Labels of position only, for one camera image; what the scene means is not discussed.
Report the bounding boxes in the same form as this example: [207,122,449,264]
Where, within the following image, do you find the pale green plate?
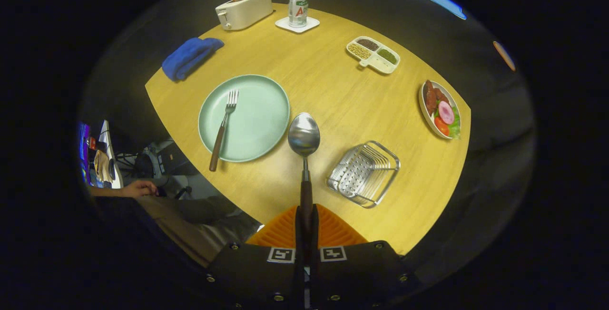
[197,74,291,163]

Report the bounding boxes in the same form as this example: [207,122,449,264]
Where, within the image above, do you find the white square coaster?
[275,16,320,33]

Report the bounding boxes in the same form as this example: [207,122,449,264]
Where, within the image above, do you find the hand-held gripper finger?
[304,204,422,310]
[205,204,305,310]

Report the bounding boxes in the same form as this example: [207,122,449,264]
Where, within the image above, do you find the wooden-handled metal spoon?
[287,112,321,234]

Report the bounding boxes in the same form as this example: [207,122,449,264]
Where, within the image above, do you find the computer monitor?
[79,122,94,187]

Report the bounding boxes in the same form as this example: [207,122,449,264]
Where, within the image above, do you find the white drink bottle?
[288,0,309,28]

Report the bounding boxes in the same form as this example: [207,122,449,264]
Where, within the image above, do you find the metal wire cutlery rack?
[326,140,401,209]

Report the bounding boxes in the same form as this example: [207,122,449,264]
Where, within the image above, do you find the person's trousered legs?
[138,195,262,268]

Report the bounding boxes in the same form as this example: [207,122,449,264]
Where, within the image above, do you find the white desk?
[97,120,123,189]

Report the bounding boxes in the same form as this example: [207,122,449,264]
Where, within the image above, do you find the black office chair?
[114,139,200,200]

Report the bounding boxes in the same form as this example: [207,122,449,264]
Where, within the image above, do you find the white toaster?
[215,0,274,31]

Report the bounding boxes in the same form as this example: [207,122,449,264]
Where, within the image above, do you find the blue folded towel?
[161,37,225,82]

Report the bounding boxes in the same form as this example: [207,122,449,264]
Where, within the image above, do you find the white divided bean dish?
[346,36,401,75]

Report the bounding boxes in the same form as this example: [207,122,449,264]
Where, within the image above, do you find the plate of sliced food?
[418,79,462,140]

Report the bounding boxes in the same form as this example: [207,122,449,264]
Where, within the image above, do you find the wooden-handled metal fork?
[209,89,239,172]

